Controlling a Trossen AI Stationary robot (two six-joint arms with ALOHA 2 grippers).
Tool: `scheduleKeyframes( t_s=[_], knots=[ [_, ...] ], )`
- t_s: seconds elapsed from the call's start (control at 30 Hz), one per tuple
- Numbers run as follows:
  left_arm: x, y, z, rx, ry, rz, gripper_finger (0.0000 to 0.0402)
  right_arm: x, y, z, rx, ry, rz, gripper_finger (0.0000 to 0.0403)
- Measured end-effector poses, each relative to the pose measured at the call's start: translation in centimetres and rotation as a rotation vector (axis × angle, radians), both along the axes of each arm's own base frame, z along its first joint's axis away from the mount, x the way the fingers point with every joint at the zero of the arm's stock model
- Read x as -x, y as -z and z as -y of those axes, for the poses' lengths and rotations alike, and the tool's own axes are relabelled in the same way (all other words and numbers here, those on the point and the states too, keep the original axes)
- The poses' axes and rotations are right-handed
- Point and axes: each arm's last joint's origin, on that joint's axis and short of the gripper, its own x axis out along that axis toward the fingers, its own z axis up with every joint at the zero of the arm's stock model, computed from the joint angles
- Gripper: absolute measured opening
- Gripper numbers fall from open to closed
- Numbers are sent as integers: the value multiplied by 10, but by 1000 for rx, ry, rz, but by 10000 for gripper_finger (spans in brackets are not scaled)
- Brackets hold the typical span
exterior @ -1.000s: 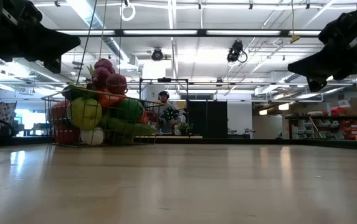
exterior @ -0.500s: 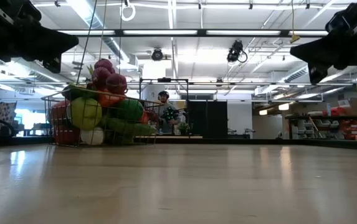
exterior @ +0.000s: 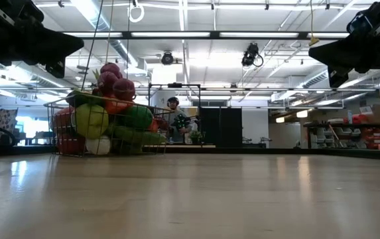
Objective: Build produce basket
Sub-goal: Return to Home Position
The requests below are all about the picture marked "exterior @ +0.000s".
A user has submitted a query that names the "dark hanging cable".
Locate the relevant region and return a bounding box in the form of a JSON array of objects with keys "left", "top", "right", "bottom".
[{"left": 80, "top": 0, "right": 105, "bottom": 92}]

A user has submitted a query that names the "green lime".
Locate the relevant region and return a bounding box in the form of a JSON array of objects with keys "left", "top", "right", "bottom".
[{"left": 123, "top": 105, "right": 154, "bottom": 130}]

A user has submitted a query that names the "black metal stand frame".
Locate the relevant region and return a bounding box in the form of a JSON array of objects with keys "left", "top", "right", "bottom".
[{"left": 148, "top": 82, "right": 202, "bottom": 147}]

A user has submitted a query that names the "person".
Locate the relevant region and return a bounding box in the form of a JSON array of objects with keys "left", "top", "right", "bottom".
[{"left": 162, "top": 96, "right": 194, "bottom": 143}]

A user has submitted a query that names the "silver ventilation duct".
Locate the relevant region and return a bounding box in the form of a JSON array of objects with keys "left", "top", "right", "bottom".
[{"left": 70, "top": 0, "right": 137, "bottom": 66}]

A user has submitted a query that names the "pale hanging cable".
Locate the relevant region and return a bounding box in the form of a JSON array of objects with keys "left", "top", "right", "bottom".
[{"left": 104, "top": 0, "right": 115, "bottom": 66}]

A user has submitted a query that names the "yellow hanging tag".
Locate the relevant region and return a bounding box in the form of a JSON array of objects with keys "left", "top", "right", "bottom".
[{"left": 308, "top": 0, "right": 320, "bottom": 47}]

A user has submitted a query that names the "black metal table frame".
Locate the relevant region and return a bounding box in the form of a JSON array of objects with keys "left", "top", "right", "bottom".
[{"left": 0, "top": 144, "right": 380, "bottom": 163}]

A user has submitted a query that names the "white hanging ring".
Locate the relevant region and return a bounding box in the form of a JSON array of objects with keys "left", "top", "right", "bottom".
[{"left": 128, "top": 3, "right": 145, "bottom": 23}]

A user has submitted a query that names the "black hanging camera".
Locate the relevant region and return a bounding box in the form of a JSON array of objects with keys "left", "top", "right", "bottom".
[{"left": 241, "top": 42, "right": 264, "bottom": 68}]

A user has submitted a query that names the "pile of purple onions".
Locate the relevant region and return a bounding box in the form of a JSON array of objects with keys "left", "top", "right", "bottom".
[{"left": 96, "top": 62, "right": 137, "bottom": 102}]

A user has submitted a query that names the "long smooth green cucumber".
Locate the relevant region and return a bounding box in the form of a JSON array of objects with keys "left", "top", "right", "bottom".
[{"left": 106, "top": 125, "right": 166, "bottom": 146}]

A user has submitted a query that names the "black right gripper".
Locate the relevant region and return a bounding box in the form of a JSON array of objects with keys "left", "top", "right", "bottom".
[{"left": 308, "top": 19, "right": 380, "bottom": 88}]

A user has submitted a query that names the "yellow-green apple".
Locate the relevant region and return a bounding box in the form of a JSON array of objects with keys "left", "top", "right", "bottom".
[{"left": 72, "top": 103, "right": 110, "bottom": 140}]

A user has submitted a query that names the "round black speaker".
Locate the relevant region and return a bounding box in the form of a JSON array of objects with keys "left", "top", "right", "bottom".
[{"left": 160, "top": 51, "right": 175, "bottom": 66}]

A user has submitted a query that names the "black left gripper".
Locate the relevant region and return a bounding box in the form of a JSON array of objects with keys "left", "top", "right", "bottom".
[{"left": 0, "top": 6, "right": 85, "bottom": 79}]

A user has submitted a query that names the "orange carrot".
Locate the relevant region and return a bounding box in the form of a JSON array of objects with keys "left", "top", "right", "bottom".
[{"left": 104, "top": 98, "right": 134, "bottom": 115}]

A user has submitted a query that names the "small potted plant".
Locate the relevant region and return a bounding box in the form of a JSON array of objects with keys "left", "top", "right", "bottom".
[{"left": 189, "top": 129, "right": 205, "bottom": 145}]

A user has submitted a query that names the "copper wire basket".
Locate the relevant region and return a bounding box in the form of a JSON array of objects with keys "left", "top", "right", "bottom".
[{"left": 43, "top": 89, "right": 174, "bottom": 157}]

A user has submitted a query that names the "black horizontal metal beam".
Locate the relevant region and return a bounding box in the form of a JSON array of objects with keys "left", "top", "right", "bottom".
[{"left": 62, "top": 31, "right": 349, "bottom": 41}]

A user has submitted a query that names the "black partition panel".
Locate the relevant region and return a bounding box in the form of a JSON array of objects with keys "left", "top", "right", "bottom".
[{"left": 198, "top": 106, "right": 243, "bottom": 149}]

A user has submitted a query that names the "dark purple eggplant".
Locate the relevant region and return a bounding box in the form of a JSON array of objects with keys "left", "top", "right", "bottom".
[{"left": 65, "top": 90, "right": 93, "bottom": 108}]

